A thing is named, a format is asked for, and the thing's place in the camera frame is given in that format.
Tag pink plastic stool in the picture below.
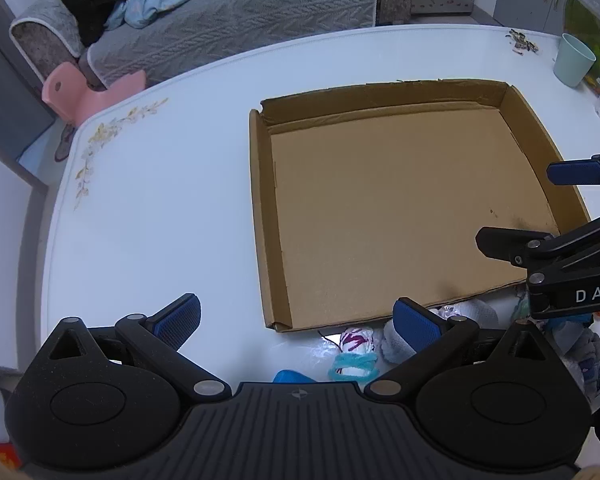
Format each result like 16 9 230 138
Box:
42 61 147 126

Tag mint green cup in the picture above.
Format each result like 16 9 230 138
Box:
553 33 597 87

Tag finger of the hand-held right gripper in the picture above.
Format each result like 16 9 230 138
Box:
475 212 600 275
546 146 600 187

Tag bubble wrap bundle teal yarn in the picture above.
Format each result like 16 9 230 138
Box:
320 337 381 382

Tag grey sofa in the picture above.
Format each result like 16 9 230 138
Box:
10 0 411 88

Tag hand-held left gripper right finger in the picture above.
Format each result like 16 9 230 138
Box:
364 297 556 402

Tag grey sock bundle blue marks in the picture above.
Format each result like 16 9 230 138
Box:
544 317 600 397

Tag black clothing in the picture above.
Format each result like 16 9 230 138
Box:
60 0 153 47

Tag small dark object cluster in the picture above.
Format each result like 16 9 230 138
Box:
505 30 540 56

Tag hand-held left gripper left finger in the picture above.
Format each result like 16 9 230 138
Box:
42 293 233 404

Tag shallow cardboard box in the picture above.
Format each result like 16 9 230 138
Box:
249 79 592 333

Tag grey quilted armrest cover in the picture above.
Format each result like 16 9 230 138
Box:
10 0 88 58

